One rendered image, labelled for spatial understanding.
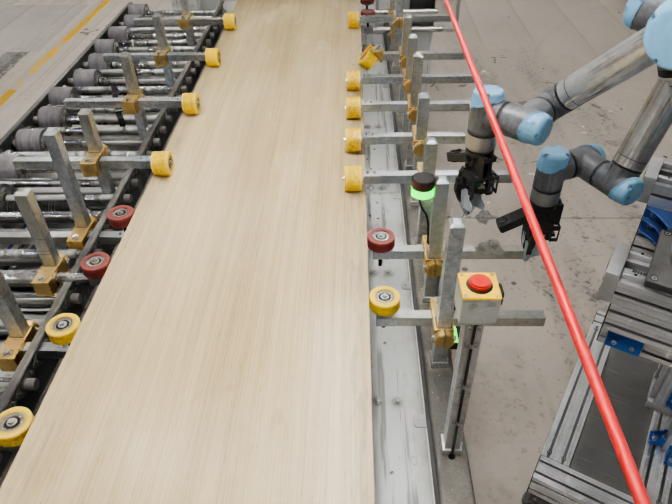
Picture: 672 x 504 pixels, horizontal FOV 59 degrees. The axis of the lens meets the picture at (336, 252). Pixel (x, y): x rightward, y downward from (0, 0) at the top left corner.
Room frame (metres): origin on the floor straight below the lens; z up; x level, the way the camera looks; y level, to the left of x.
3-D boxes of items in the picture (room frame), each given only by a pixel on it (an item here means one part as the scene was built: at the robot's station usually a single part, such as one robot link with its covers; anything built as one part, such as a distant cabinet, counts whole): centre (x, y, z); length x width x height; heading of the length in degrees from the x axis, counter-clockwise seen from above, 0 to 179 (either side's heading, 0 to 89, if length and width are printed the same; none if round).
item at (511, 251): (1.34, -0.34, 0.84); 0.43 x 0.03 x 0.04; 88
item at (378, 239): (1.35, -0.13, 0.85); 0.08 x 0.08 x 0.11
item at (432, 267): (1.32, -0.28, 0.85); 0.13 x 0.06 x 0.05; 178
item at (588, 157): (1.35, -0.67, 1.12); 0.11 x 0.11 x 0.08; 25
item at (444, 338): (1.07, -0.27, 0.83); 0.13 x 0.06 x 0.05; 178
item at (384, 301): (1.10, -0.12, 0.85); 0.08 x 0.08 x 0.11
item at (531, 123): (1.25, -0.45, 1.31); 0.11 x 0.11 x 0.08; 46
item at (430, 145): (1.55, -0.29, 0.86); 0.03 x 0.03 x 0.48; 88
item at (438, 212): (1.30, -0.28, 0.89); 0.03 x 0.03 x 0.48; 88
